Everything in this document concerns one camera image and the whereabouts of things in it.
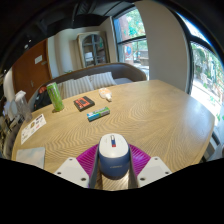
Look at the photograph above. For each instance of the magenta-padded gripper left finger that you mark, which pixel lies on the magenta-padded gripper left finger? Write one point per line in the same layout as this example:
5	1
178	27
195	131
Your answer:
70	170

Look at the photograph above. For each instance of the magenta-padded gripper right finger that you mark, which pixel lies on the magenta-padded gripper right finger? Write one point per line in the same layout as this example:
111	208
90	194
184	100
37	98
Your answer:
153	170

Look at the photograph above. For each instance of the blue and white computer mouse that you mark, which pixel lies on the blue and white computer mouse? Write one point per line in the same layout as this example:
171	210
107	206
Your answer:
113	156

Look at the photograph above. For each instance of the sky print mouse pad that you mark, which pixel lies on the sky print mouse pad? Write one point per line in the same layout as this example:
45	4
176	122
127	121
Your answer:
31	157

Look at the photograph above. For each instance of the white sticker sheet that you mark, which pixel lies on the white sticker sheet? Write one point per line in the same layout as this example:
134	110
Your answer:
33	128

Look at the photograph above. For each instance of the teal small pack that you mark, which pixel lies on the teal small pack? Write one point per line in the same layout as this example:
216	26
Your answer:
98	114

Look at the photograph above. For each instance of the black and orange flat box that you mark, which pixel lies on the black and orange flat box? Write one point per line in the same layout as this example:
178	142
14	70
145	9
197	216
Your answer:
84	103

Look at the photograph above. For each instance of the green drink can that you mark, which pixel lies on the green drink can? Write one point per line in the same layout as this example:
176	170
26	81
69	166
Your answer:
55	96

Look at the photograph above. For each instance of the clear wrapped snack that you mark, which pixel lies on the clear wrapped snack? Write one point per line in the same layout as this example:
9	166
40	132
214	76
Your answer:
105	94

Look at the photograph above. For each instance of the striped cushion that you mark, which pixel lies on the striped cushion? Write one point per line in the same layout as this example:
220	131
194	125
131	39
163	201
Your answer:
102	80
76	86

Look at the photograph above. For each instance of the brown curved sofa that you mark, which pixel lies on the brown curved sofa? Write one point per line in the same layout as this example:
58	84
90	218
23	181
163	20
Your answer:
128	70

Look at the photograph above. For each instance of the orange-brown wooden door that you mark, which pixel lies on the orange-brown wooden door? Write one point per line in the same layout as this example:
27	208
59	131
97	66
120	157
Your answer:
30	71

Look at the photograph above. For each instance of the white door sign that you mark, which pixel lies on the white door sign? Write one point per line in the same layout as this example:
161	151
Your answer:
38	59

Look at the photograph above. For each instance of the wooden glass-door cabinet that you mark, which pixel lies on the wooden glass-door cabinet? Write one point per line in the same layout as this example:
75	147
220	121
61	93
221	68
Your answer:
93	50

